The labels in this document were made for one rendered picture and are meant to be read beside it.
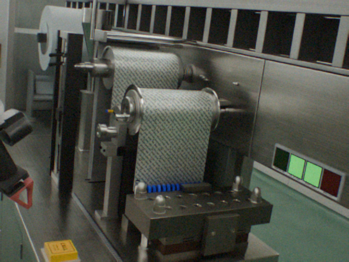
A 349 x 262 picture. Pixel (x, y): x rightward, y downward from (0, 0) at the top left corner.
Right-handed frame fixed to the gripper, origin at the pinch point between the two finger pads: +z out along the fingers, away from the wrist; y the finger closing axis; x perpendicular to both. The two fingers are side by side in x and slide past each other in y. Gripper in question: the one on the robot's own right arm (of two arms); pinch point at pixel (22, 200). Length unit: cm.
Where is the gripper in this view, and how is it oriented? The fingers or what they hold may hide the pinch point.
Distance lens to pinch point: 114.8
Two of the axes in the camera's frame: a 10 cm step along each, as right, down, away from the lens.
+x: -6.3, 5.6, -5.3
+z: 2.2, 7.9, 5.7
